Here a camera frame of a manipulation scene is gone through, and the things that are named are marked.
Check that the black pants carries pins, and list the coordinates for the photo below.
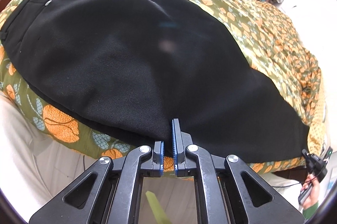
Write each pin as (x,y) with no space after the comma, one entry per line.
(127,68)

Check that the olive orange floral bedspread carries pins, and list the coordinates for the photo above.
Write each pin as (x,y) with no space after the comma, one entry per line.
(268,40)

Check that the green right sleeve forearm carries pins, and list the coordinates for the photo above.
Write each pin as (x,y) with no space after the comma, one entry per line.
(310,211)

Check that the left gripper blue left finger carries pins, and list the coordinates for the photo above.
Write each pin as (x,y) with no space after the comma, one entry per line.
(158,159)

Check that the person's right hand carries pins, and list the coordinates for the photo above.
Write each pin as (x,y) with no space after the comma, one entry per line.
(312,199)

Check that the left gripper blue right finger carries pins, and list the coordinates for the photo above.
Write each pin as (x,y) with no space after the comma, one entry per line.
(183,164)

